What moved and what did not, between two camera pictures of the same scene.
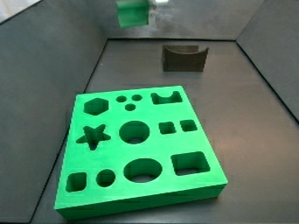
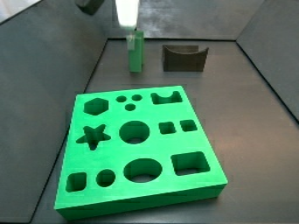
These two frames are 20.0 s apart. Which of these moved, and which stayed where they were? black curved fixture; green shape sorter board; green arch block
Moved: green arch block
Stayed: green shape sorter board; black curved fixture
